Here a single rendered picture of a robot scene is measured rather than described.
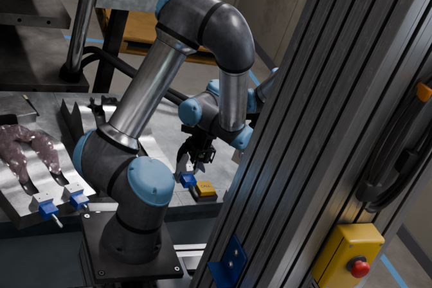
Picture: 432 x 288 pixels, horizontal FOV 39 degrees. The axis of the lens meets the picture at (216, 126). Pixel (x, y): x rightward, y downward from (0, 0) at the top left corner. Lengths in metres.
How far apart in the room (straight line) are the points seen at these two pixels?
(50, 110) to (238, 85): 1.07
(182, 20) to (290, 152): 0.45
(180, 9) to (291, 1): 3.75
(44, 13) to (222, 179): 0.97
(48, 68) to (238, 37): 1.44
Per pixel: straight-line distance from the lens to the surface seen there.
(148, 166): 1.44
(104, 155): 1.46
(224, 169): 2.35
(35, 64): 2.71
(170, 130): 2.47
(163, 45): 1.44
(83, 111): 2.20
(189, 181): 2.00
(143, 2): 2.71
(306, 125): 1.10
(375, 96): 1.00
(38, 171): 1.99
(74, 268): 2.24
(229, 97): 1.55
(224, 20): 1.39
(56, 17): 2.56
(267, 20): 5.44
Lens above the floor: 2.11
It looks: 30 degrees down
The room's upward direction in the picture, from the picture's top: 20 degrees clockwise
